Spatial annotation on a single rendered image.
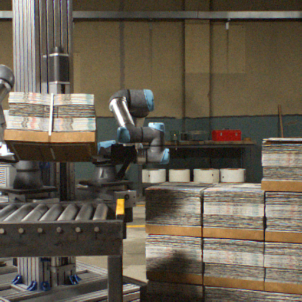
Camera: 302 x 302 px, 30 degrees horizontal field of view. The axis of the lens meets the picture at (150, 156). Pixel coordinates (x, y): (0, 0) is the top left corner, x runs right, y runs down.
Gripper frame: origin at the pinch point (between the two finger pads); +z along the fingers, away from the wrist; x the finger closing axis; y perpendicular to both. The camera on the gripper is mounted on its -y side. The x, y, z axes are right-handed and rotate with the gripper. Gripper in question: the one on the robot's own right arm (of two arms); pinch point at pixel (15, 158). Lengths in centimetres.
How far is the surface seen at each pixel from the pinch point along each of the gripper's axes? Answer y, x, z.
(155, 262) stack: -44, 31, 65
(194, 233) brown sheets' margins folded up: -32, 18, 83
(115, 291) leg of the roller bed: -64, -46, 47
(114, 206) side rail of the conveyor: -25, -8, 45
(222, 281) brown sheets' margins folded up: -54, 22, 95
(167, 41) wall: 390, 565, 116
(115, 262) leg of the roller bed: -55, -49, 47
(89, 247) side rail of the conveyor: -50, -51, 38
